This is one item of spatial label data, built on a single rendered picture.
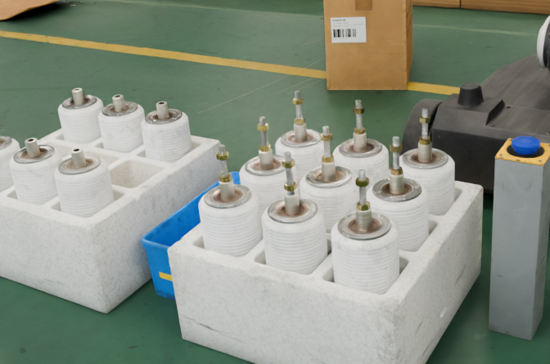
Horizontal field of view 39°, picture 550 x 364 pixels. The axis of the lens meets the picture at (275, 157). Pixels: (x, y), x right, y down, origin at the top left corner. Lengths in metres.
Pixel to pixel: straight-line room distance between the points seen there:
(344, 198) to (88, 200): 0.46
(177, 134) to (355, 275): 0.58
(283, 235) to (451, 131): 0.57
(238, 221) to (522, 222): 0.42
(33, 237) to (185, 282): 0.35
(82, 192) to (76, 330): 0.24
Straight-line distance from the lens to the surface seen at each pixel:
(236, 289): 1.19
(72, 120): 1.69
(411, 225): 1.18
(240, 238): 1.20
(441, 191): 1.28
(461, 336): 1.31
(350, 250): 1.08
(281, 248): 1.14
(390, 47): 2.27
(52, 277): 1.50
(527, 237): 1.21
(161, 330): 1.38
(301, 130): 1.38
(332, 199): 1.21
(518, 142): 1.17
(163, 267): 1.41
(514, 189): 1.18
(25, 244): 1.51
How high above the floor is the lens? 0.82
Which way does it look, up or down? 25 degrees down
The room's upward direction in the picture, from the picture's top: 5 degrees counter-clockwise
